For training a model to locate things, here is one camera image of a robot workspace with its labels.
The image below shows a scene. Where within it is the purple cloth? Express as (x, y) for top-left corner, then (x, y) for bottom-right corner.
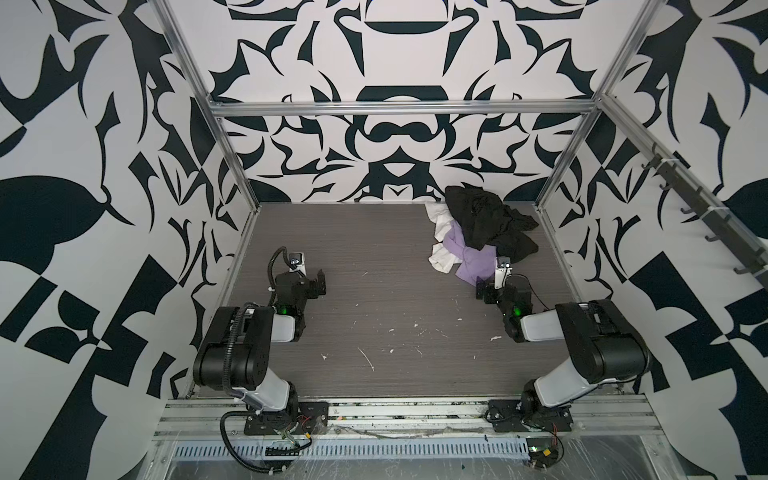
(443, 221), (497, 286)

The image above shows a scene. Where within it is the black cloth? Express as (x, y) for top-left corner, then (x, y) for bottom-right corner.
(444, 186), (539, 263)

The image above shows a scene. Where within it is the white cloth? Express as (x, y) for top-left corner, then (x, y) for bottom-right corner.
(425, 202), (461, 274)

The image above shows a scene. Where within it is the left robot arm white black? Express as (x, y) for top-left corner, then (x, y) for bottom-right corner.
(193, 270), (327, 415)

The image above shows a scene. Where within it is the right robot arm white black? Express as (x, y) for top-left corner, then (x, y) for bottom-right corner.
(476, 276), (653, 419)

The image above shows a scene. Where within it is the small green circuit board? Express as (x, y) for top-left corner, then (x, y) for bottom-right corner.
(528, 440), (565, 470)

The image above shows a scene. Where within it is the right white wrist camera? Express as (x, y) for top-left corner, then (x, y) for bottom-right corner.
(494, 256), (512, 290)

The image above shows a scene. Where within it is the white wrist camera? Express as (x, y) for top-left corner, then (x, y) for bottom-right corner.
(494, 256), (512, 290)
(287, 252), (306, 275)

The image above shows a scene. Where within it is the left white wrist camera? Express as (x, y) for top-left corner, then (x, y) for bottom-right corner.
(287, 252), (306, 275)

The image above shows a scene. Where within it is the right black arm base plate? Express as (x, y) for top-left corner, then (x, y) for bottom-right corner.
(484, 399), (573, 433)

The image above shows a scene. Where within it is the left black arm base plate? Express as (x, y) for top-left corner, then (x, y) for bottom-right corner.
(244, 401), (329, 436)

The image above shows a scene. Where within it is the slotted grey cable duct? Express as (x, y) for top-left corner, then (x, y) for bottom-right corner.
(170, 437), (532, 462)

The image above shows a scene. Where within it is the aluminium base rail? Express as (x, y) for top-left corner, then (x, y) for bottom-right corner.
(151, 395), (663, 440)

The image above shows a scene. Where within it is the aluminium cage frame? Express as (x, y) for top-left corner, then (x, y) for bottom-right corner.
(149, 0), (768, 397)

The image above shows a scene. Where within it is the grey wall hook rack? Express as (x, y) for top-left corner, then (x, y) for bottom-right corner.
(643, 142), (767, 290)

